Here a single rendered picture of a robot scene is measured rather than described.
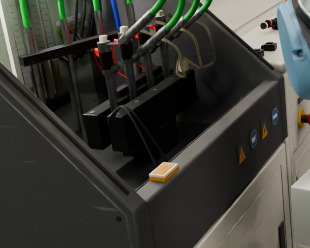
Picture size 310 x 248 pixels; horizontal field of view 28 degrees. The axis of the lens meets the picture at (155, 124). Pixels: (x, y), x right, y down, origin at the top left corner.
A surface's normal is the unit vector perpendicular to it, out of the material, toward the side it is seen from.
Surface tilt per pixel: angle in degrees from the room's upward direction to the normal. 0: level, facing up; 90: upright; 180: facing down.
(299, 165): 90
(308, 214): 90
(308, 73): 102
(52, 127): 43
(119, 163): 0
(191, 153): 0
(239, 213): 90
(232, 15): 76
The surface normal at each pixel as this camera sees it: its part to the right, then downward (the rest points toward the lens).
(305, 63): -0.01, 0.29
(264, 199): 0.86, 0.06
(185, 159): -0.14, -0.93
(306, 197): -0.60, 0.35
